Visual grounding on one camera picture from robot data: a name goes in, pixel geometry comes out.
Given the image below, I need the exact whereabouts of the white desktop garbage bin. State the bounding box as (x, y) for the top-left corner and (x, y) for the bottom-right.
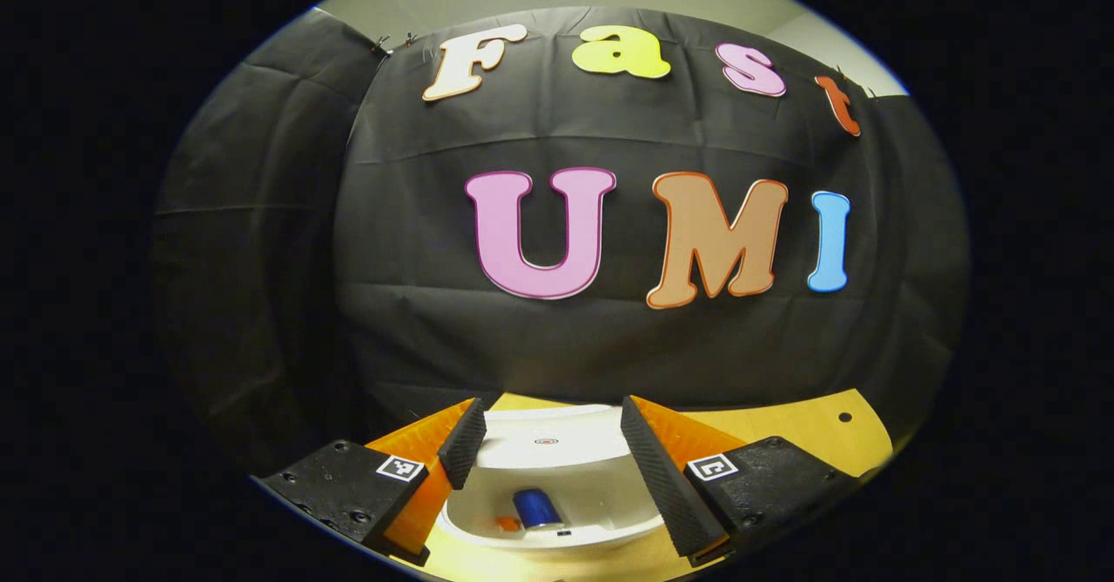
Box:
(438, 404), (667, 552)

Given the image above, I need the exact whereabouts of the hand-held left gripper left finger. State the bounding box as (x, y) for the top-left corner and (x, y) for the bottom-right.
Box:
(261, 398), (488, 567)

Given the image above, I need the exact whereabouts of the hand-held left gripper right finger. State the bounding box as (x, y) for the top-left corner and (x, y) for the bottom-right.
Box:
(620, 395), (858, 568)

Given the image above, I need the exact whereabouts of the black backdrop cloth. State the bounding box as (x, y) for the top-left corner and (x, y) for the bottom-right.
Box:
(152, 6), (969, 470)

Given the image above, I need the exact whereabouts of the blue pop can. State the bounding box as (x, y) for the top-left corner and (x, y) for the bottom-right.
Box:
(512, 488), (565, 531)

